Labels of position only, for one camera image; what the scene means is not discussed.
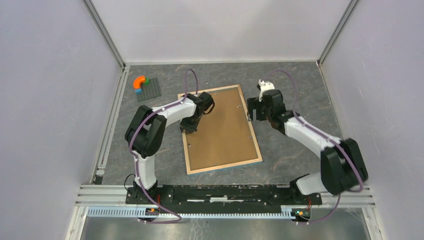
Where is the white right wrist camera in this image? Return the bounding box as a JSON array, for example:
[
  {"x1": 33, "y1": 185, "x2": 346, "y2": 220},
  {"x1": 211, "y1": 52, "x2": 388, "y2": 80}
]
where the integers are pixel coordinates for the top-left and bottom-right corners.
[{"x1": 258, "y1": 79, "x2": 275, "y2": 102}]

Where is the aluminium rail with cable comb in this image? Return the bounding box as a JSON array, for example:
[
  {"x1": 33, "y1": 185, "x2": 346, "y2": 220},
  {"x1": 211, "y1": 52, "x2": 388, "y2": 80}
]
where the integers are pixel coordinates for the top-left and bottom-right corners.
[{"x1": 74, "y1": 185, "x2": 377, "y2": 220}]

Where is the grey building block baseplate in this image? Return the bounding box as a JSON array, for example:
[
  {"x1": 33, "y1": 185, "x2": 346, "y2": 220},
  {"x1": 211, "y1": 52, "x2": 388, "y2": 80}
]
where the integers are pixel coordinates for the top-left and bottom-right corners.
[{"x1": 135, "y1": 77, "x2": 162, "y2": 102}]

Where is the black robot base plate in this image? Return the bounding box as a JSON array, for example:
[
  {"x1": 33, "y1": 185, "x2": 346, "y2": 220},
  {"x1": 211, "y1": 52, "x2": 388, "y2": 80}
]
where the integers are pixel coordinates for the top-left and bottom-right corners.
[{"x1": 126, "y1": 184, "x2": 323, "y2": 212}]

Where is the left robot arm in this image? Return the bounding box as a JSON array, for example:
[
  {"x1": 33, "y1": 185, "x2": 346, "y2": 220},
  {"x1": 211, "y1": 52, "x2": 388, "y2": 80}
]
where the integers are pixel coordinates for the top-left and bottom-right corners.
[{"x1": 124, "y1": 92, "x2": 215, "y2": 204}]

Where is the orange curved toy block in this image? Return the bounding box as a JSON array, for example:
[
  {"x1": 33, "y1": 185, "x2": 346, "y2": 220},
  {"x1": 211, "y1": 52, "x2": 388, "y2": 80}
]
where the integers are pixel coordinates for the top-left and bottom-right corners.
[{"x1": 133, "y1": 75, "x2": 147, "y2": 90}]

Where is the light wooden picture frame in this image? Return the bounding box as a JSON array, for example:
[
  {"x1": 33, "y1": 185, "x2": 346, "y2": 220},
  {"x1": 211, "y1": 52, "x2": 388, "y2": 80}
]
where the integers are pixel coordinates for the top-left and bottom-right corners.
[{"x1": 177, "y1": 84, "x2": 264, "y2": 176}]

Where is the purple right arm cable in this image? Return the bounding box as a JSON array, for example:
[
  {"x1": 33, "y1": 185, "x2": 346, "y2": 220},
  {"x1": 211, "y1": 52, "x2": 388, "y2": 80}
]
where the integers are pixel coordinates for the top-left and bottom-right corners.
[{"x1": 263, "y1": 69, "x2": 365, "y2": 226}]

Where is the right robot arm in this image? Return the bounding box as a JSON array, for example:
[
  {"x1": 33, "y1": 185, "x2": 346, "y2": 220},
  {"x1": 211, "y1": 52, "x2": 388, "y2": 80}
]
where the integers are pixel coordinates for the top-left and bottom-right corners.
[{"x1": 247, "y1": 89, "x2": 369, "y2": 204}]

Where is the brown cardboard backing board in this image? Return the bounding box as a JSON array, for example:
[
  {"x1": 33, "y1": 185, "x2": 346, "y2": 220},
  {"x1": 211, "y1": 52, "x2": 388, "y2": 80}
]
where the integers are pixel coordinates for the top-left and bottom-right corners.
[{"x1": 181, "y1": 88, "x2": 259, "y2": 171}]

